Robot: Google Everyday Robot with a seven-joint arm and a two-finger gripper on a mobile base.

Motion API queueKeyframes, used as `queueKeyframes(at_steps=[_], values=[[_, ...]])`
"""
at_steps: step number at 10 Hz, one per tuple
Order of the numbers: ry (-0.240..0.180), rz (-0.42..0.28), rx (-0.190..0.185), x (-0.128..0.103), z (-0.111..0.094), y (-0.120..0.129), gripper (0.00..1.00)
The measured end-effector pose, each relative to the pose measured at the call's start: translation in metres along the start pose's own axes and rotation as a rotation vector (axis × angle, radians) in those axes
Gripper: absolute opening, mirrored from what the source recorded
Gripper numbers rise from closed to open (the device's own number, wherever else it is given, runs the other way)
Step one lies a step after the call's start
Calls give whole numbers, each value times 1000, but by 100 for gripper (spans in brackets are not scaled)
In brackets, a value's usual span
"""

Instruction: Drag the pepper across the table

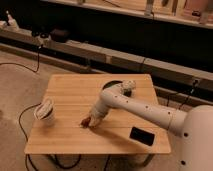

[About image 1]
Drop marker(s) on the black smartphone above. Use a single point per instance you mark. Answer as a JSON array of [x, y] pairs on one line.
[[142, 136]]

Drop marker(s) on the black box on ledge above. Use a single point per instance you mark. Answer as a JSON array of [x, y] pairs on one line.
[[59, 35]]

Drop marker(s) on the wooden table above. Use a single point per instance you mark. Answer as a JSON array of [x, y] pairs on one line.
[[73, 95]]

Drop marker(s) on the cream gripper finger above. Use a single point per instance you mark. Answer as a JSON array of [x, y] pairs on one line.
[[94, 122]]

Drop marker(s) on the white bottle on ledge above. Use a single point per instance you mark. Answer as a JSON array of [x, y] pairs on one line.
[[12, 22]]

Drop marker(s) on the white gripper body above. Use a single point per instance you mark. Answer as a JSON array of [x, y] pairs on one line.
[[99, 110]]

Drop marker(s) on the white paper cup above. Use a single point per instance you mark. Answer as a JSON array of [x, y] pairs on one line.
[[44, 113]]

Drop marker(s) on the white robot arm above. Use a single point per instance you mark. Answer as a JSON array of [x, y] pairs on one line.
[[195, 127]]

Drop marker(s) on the green round plate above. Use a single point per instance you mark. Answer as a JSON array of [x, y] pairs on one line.
[[126, 93]]

